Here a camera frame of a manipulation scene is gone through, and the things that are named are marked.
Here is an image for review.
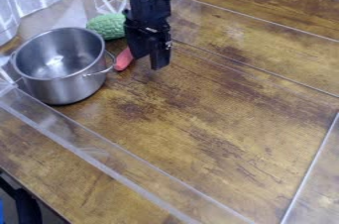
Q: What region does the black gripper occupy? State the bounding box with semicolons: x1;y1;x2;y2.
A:
124;0;172;70

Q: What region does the green bumpy toy vegetable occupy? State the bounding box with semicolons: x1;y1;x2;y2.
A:
85;13;125;41

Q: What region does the stainless steel pot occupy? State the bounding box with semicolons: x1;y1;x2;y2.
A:
9;27;116;105

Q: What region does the clear acrylic table barrier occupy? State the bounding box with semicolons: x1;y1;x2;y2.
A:
0;0;339;224

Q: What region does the black table leg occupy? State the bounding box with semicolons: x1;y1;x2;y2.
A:
0;176;43;224

